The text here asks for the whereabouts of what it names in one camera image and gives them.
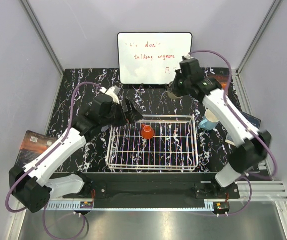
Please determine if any white whiteboard with red writing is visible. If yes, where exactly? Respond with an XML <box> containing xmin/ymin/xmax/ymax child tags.
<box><xmin>117</xmin><ymin>32</ymin><xmax>193</xmax><ymax>85</ymax></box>

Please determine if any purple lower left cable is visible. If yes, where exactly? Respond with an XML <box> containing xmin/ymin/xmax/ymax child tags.
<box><xmin>43</xmin><ymin>202</ymin><xmax>90</xmax><ymax>240</ymax></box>

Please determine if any white wire dish rack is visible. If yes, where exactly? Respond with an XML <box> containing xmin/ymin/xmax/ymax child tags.
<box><xmin>106</xmin><ymin>115</ymin><xmax>199</xmax><ymax>173</ymax></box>

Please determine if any beige ceramic mug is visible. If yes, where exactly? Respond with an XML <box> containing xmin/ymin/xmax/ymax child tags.
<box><xmin>166</xmin><ymin>88</ymin><xmax>182</xmax><ymax>100</ymax></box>

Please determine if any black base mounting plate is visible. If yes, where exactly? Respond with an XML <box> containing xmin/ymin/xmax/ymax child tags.
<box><xmin>45</xmin><ymin>171</ymin><xmax>242</xmax><ymax>210</ymax></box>

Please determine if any blue paperback book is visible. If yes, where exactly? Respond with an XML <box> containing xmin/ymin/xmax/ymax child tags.
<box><xmin>224</xmin><ymin>111</ymin><xmax>262</xmax><ymax>146</ymax></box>

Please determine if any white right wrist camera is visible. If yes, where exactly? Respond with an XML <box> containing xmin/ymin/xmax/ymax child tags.
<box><xmin>182</xmin><ymin>54</ymin><xmax>194</xmax><ymax>61</ymax></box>

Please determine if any dark sunset paperback book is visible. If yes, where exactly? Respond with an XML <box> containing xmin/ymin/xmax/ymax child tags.
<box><xmin>15</xmin><ymin>130</ymin><xmax>57</xmax><ymax>168</ymax></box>

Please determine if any red orange mug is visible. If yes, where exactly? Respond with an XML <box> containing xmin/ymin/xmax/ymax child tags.
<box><xmin>141</xmin><ymin>124</ymin><xmax>155</xmax><ymax>140</ymax></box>

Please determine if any white slotted cable duct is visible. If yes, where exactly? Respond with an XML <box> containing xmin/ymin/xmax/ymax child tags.
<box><xmin>46</xmin><ymin>200</ymin><xmax>94</xmax><ymax>211</ymax></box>

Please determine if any light blue mug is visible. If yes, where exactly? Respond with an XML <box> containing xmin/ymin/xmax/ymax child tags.
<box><xmin>199</xmin><ymin>109</ymin><xmax>220</xmax><ymax>131</ymax></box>

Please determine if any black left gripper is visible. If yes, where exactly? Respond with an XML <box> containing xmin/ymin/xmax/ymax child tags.
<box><xmin>101</xmin><ymin>98</ymin><xmax>143</xmax><ymax>128</ymax></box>

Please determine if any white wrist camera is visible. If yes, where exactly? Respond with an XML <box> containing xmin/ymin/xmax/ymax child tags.
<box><xmin>182</xmin><ymin>54</ymin><xmax>194</xmax><ymax>61</ymax></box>
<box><xmin>99</xmin><ymin>86</ymin><xmax>120</xmax><ymax>104</ymax></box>

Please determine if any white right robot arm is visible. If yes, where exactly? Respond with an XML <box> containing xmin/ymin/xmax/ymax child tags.
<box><xmin>167</xmin><ymin>56</ymin><xmax>272</xmax><ymax>198</ymax></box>

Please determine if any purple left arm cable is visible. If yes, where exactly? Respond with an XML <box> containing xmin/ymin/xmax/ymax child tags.
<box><xmin>5</xmin><ymin>81</ymin><xmax>104</xmax><ymax>213</ymax></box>

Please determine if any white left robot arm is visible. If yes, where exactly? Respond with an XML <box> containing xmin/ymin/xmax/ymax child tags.
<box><xmin>8</xmin><ymin>94</ymin><xmax>143</xmax><ymax>213</ymax></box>

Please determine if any dark orange window book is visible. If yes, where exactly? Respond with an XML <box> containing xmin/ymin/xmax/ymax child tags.
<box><xmin>206</xmin><ymin>73</ymin><xmax>229</xmax><ymax>88</ymax></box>

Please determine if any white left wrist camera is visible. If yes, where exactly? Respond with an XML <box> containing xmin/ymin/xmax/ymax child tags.
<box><xmin>99</xmin><ymin>86</ymin><xmax>120</xmax><ymax>104</ymax></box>

